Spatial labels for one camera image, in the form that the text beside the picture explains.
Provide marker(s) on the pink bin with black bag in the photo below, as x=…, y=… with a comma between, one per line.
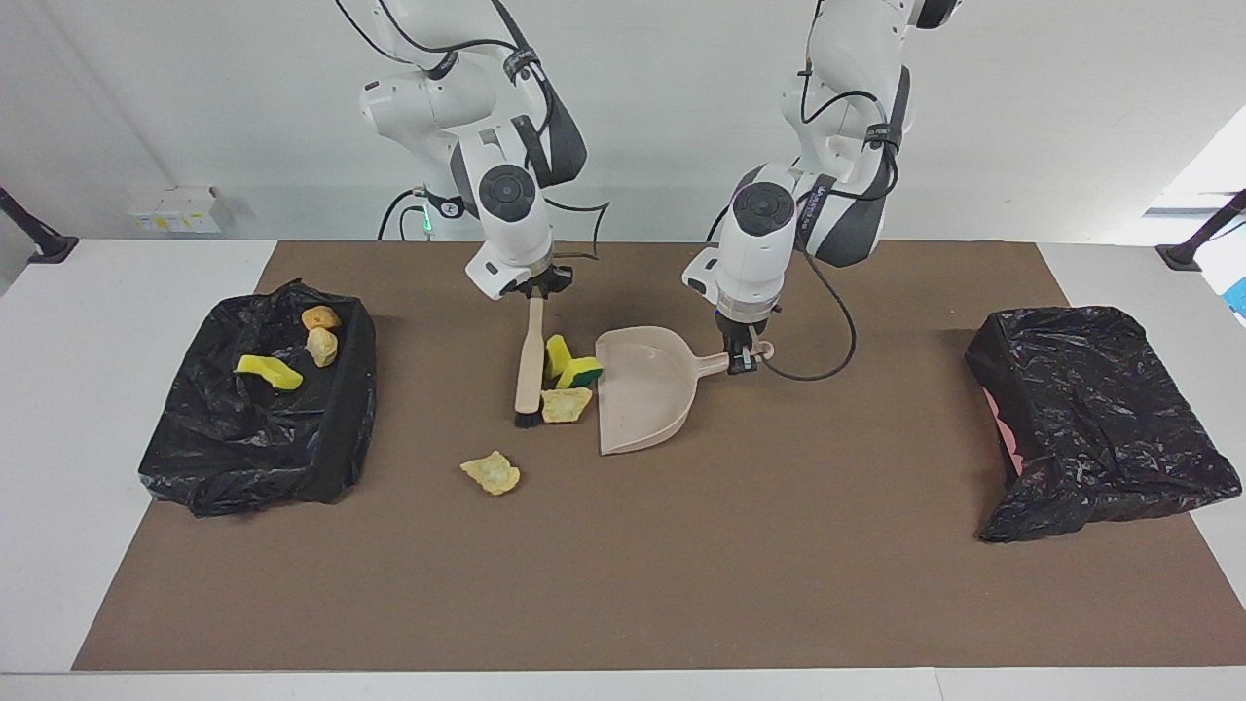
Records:
x=1090, y=419

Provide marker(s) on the blue object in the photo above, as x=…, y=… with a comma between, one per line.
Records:
x=1239, y=297

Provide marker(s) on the yellow and green sponge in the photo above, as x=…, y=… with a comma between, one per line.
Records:
x=581, y=372

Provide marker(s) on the plain yellow sponge piece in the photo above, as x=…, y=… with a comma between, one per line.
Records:
x=555, y=355

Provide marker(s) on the black camera stand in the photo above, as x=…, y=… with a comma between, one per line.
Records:
x=44, y=243
x=1183, y=255

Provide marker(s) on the beige hand brush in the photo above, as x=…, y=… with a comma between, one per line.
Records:
x=531, y=360

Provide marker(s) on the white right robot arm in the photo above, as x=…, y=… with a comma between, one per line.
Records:
x=511, y=224

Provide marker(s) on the brown fried nugget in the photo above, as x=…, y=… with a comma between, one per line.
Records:
x=321, y=317

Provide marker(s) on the brown table mat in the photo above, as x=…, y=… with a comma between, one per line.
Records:
x=623, y=584

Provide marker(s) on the beige plastic dustpan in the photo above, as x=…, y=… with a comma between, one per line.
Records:
x=642, y=389

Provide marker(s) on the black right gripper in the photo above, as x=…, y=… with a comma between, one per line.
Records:
x=543, y=282

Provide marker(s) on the orange croissant piece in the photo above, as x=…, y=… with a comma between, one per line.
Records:
x=322, y=348

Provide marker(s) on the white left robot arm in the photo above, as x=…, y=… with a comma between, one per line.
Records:
x=759, y=263

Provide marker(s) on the notched yellow sponge piece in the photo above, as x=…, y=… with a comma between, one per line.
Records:
x=268, y=371

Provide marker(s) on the white wall socket box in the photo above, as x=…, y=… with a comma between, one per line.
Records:
x=175, y=209

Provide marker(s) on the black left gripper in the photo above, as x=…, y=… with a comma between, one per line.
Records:
x=748, y=329

